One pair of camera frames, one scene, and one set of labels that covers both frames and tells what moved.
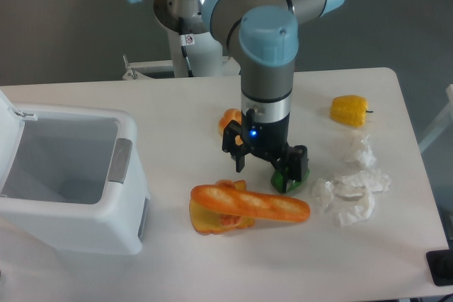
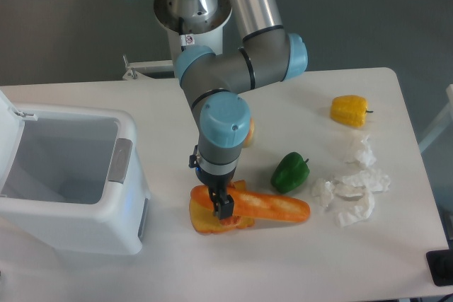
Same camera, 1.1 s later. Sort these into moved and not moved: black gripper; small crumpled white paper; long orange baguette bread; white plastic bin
Moved: black gripper
Not moved: long orange baguette bread; white plastic bin; small crumpled white paper
